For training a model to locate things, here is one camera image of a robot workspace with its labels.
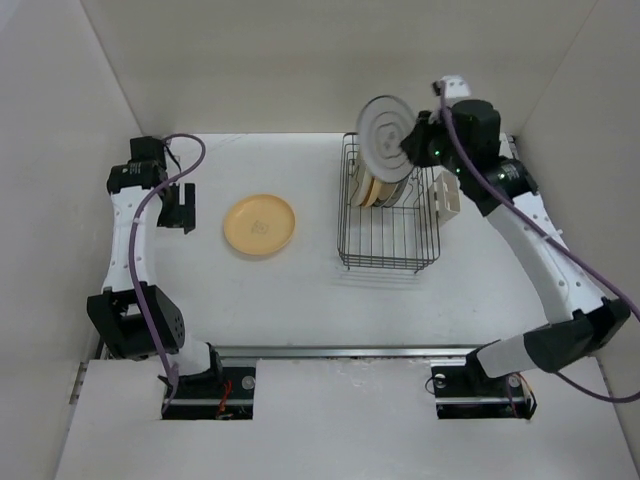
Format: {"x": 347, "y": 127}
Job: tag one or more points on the grey patterned plate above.
{"x": 388, "y": 195}

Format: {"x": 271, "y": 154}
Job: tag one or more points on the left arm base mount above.
{"x": 218, "y": 394}

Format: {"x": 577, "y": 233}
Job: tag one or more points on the aluminium rail side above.
{"x": 512, "y": 145}

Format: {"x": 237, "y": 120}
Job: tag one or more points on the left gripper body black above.
{"x": 173, "y": 197}

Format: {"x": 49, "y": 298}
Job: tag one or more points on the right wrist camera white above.
{"x": 451, "y": 87}

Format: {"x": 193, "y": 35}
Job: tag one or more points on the beige cutlery holder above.
{"x": 444, "y": 198}

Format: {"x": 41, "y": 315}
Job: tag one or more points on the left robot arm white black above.
{"x": 132, "y": 315}

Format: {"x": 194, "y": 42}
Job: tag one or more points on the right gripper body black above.
{"x": 440, "y": 151}

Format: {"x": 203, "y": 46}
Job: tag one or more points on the black wire dish rack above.
{"x": 401, "y": 235}

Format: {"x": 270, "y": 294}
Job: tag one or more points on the cream plate leftmost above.
{"x": 362, "y": 190}

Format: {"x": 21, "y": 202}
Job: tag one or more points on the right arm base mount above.
{"x": 458, "y": 397}

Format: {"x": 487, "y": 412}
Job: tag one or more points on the white plate black rings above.
{"x": 386, "y": 137}

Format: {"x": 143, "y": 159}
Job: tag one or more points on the yellow plate with drawing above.
{"x": 259, "y": 225}

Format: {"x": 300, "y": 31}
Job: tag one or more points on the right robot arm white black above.
{"x": 465, "y": 140}

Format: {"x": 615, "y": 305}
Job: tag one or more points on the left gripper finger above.
{"x": 187, "y": 194}
{"x": 189, "y": 223}

